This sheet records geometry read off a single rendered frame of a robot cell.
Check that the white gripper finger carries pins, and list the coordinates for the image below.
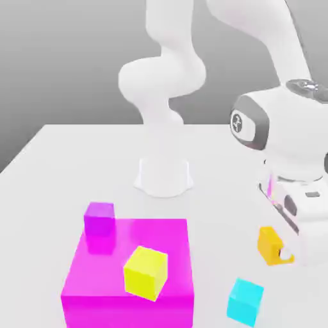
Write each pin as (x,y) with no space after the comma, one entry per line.
(285,252)

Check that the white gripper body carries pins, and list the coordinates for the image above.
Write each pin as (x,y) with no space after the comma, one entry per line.
(311,243)

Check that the small orange cube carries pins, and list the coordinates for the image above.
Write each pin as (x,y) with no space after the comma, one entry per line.
(267,243)

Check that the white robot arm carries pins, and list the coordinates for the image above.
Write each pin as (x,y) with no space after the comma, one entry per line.
(164,77)

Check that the small cyan cube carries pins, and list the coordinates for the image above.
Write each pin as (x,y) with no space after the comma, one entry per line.
(244,302)

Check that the small yellow cube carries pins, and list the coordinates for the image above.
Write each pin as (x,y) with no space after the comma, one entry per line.
(143,274)

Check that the small purple cube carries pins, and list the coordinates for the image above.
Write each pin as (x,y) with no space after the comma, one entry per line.
(99,220)

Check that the large magenta box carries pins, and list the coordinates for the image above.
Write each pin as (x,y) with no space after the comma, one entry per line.
(153,315)

